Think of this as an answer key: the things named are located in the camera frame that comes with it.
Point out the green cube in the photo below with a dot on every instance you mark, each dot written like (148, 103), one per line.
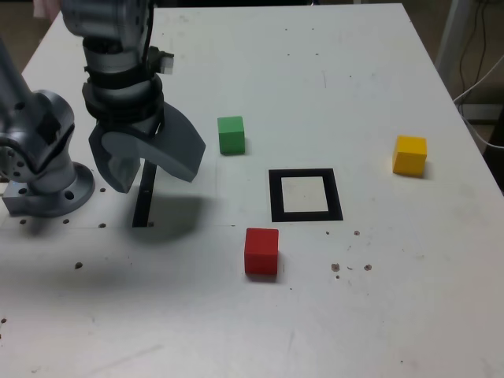
(231, 136)

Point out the red cube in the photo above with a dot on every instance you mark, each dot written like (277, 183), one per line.
(260, 252)

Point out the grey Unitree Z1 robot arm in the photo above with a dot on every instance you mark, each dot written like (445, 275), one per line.
(47, 118)

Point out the white metal post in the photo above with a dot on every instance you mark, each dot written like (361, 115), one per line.
(453, 31)

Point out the yellow cube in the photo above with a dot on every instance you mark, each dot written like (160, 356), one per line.
(409, 155)

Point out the black tape square outline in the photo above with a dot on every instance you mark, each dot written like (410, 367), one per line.
(303, 216)

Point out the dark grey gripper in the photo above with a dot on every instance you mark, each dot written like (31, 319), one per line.
(147, 126)

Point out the pink cloth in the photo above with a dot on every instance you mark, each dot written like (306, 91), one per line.
(44, 8)

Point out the black tape strip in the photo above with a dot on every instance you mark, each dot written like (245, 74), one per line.
(141, 204)

